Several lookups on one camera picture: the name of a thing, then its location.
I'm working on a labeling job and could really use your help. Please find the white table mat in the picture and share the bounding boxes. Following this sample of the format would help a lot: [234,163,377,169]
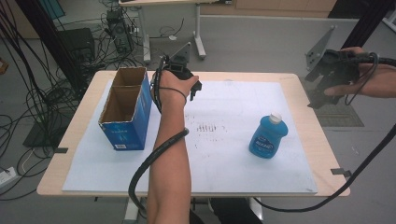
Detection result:
[62,79,318,195]

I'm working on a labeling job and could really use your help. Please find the tangle of black floor cables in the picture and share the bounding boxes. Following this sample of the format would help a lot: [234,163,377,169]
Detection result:
[0,0,186,202]

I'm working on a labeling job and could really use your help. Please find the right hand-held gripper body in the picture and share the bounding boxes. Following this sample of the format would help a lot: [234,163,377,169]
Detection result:
[305,24,361,89]

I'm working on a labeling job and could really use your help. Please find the person's left hand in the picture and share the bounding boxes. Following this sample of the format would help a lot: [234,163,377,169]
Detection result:
[150,69,201,108]

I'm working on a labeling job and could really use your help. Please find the thick black left gripper cable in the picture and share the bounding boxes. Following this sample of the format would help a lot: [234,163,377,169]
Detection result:
[128,55,191,218]

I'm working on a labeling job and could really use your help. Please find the person's dark pants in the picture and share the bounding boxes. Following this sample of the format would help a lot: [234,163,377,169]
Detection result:
[189,197,263,224]

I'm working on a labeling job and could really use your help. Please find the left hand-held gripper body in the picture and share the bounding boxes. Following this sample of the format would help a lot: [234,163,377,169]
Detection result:
[162,41,196,79]

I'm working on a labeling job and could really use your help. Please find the thin black wrist cord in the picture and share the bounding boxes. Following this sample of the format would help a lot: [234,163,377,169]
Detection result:
[157,86,188,106]
[344,51,380,106]

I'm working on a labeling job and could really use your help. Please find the person's right hand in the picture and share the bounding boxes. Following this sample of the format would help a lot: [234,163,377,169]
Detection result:
[323,46,388,99]

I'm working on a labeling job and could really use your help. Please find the black metal stand post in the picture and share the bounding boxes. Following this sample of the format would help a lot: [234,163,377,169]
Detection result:
[341,0,396,49]
[15,0,89,91]

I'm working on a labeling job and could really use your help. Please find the white power strip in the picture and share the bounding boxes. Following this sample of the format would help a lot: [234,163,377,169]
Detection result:
[0,166,19,189]

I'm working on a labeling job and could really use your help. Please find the white-legged background desk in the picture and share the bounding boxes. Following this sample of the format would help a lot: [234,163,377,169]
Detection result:
[119,0,233,65]

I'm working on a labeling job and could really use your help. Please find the blue cardboard box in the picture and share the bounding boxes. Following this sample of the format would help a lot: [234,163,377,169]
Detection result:
[98,65,153,152]

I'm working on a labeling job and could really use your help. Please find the black computer tower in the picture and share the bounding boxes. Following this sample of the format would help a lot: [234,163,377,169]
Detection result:
[106,7,134,54]

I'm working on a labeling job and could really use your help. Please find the blue bottle with white cap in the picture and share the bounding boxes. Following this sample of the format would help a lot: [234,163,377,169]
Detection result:
[247,112,290,160]

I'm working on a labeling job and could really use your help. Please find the black equipment case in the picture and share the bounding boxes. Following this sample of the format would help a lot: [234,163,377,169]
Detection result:
[57,27,96,63]

